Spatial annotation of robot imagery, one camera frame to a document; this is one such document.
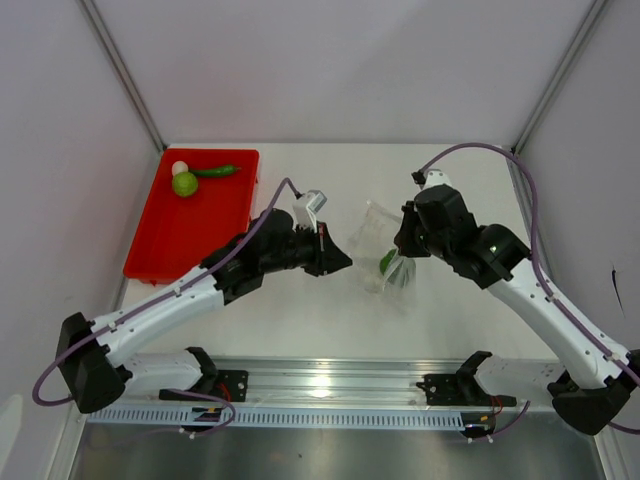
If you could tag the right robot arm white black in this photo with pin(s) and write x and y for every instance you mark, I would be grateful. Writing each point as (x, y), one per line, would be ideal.
(594, 376)

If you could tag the clear zip top bag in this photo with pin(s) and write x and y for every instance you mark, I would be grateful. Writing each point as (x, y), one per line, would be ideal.
(367, 246)

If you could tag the white slotted cable duct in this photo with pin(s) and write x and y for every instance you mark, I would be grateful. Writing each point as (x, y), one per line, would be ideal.
(200, 416)

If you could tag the right aluminium corner post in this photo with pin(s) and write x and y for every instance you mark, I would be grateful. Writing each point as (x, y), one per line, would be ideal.
(568, 60)

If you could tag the green round lime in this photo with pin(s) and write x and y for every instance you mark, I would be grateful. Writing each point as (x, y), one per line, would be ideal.
(184, 184)

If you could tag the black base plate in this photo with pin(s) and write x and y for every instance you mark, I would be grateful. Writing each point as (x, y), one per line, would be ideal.
(230, 385)
(449, 390)

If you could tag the green bell pepper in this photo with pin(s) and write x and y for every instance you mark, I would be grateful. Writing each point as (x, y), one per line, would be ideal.
(390, 262)

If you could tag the aluminium rail frame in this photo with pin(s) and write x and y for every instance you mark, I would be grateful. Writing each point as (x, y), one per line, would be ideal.
(340, 382)

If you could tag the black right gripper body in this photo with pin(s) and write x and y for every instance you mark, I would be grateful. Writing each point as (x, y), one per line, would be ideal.
(436, 244)

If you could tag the red plastic tray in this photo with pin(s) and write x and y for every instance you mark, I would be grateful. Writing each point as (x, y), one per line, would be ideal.
(174, 234)

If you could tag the aluminium corner post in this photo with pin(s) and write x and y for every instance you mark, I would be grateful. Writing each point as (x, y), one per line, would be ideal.
(109, 47)
(568, 60)

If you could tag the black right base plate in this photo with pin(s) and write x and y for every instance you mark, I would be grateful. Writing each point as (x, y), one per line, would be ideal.
(449, 390)

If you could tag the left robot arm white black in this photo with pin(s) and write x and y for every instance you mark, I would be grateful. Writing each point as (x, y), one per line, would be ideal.
(223, 277)

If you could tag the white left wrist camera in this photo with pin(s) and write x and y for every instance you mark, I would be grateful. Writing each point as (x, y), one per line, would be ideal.
(307, 207)

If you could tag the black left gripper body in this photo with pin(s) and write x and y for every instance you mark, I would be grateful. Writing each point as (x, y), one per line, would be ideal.
(305, 250)

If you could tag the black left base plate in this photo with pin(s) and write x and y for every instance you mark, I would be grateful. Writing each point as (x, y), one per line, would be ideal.
(230, 385)

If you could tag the green chili pepper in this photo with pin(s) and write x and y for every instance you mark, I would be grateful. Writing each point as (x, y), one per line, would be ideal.
(216, 172)

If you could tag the left aluminium corner post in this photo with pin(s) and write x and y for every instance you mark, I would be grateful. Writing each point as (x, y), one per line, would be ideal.
(109, 47)

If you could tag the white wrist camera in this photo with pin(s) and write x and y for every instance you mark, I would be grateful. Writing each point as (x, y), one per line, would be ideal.
(430, 178)
(307, 207)

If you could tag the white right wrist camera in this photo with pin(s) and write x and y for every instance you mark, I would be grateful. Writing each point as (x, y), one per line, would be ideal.
(430, 178)

